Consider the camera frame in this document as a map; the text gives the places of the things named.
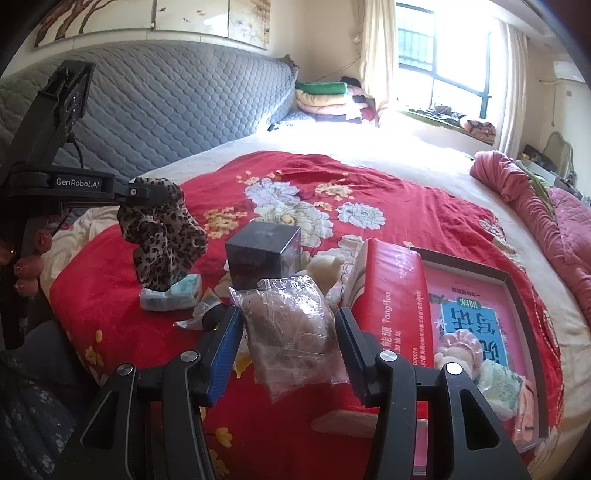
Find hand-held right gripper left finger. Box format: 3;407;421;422
65;305;244;480

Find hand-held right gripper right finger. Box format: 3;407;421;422
335;307;529;480

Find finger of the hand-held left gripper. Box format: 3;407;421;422
124;178;182;207

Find leopard print scrunchie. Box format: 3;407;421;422
117;175;209;293

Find clear bag with beige item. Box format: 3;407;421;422
228;274;352;403

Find red gift box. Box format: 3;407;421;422
341;237;553;476

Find pink satin scrunchie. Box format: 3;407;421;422
436;331;486;365

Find pink packet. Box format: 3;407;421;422
507;384;539;445

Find person's left hand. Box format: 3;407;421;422
0;232;53;297

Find black round item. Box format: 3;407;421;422
205;308;232;331

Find cream plush bear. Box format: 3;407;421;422
305;250;357;301

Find grey quilted headboard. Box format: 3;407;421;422
0;39;299;205

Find dark square box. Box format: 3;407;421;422
225;222;304;290

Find red floral blanket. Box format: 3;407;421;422
48;150;565;480

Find dark patterned pillow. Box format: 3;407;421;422
268;111;320;133

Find person's dark floral trousers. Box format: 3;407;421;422
0;318;108;480

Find green folded blanket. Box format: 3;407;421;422
295;82;350;94

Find pile of folded clothes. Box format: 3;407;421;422
342;76;380;124

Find pink quilt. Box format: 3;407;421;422
468;150;591;325

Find pile of dark clothes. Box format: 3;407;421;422
406;106;465;127

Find orange patterned cushion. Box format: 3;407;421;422
462;119;498;140

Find cream curtain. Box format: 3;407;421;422
358;0;399;128
496;18;530;158

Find cluttered dressing table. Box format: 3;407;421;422
519;143;591;205

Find ornate framed mirror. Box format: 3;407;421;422
544;131;576;179

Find window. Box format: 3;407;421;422
394;0;505;121

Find white air conditioner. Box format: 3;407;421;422
551;60;588;85

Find black cable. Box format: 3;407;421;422
68;131;88;169

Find floral wall painting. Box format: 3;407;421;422
32;0;271;50

